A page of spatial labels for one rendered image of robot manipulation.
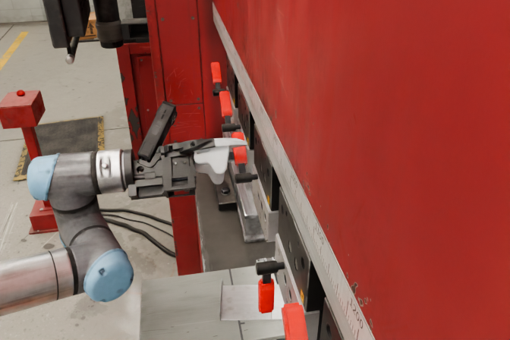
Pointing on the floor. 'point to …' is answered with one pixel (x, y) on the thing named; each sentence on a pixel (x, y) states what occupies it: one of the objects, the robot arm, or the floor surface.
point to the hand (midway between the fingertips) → (239, 147)
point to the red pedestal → (7, 117)
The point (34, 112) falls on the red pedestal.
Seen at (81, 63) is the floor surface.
